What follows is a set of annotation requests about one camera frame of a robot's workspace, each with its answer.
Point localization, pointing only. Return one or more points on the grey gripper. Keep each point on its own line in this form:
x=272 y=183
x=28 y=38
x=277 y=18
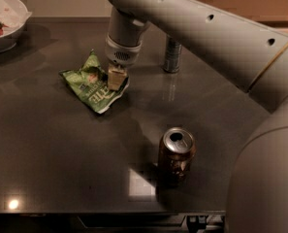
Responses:
x=121 y=53

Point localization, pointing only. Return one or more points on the green jalapeno chip bag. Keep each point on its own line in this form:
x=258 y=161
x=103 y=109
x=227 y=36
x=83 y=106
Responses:
x=90 y=84

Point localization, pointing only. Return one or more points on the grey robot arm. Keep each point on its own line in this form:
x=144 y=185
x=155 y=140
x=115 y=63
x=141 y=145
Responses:
x=254 y=58

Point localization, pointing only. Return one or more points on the tall silver slim can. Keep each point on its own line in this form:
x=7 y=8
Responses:
x=172 y=55

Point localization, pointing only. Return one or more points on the orange soda can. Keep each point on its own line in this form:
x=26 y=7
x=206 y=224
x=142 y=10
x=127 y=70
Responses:
x=176 y=152

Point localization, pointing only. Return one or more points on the white paper napkin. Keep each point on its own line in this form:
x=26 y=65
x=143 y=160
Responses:
x=13 y=13

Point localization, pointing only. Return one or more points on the white bowl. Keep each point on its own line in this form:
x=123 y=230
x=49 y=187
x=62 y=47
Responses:
x=10 y=37

